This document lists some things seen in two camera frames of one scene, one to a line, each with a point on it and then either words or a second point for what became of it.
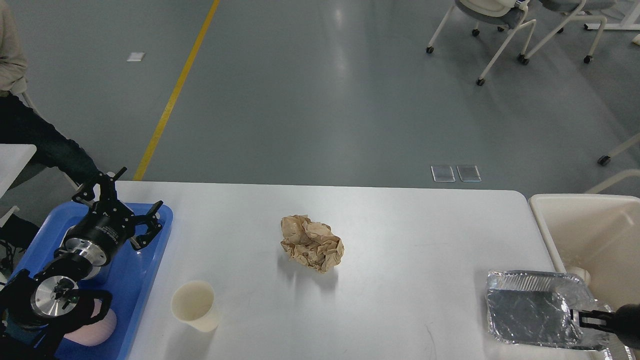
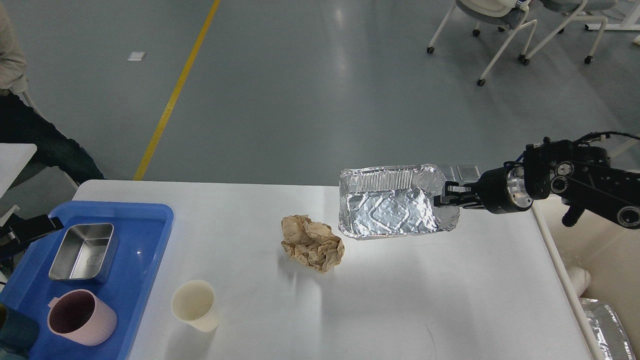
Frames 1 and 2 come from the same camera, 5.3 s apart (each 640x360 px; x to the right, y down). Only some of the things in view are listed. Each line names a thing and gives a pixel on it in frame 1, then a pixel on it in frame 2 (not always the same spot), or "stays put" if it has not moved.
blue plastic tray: (128, 278) stays put
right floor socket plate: (468, 173) stays put
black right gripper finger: (577, 315) → (501, 190)
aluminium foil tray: (534, 307) → (393, 200)
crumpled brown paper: (311, 243) stays put
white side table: (13, 159) stays put
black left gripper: (108, 225) → (30, 228)
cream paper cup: (192, 302) stays put
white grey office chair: (507, 15) stays put
